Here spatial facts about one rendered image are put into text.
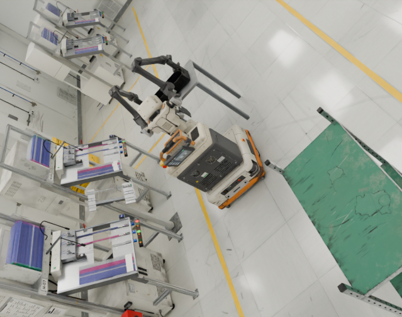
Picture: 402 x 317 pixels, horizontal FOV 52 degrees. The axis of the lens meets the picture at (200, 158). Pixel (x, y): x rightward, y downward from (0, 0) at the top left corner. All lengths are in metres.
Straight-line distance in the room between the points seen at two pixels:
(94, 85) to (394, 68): 5.81
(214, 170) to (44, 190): 2.08
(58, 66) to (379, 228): 6.83
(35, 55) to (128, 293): 5.10
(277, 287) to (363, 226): 1.58
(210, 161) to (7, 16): 8.15
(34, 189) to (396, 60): 3.88
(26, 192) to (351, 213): 3.76
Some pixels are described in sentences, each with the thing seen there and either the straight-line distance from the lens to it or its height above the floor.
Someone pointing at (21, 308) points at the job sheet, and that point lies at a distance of 4.08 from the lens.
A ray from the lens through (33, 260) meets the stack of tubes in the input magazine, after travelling 3.95.
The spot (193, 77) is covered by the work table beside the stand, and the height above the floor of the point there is 0.80.
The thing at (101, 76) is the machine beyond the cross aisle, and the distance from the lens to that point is 8.13.
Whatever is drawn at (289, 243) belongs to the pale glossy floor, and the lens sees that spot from 3.57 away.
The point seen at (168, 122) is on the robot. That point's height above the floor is 0.98.
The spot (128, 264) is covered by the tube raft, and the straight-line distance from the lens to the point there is 3.89.
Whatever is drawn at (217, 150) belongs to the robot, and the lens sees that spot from 3.69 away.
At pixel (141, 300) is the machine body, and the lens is 4.18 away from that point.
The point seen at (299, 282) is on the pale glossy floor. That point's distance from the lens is 3.42.
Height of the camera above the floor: 2.70
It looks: 33 degrees down
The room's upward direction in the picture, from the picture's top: 62 degrees counter-clockwise
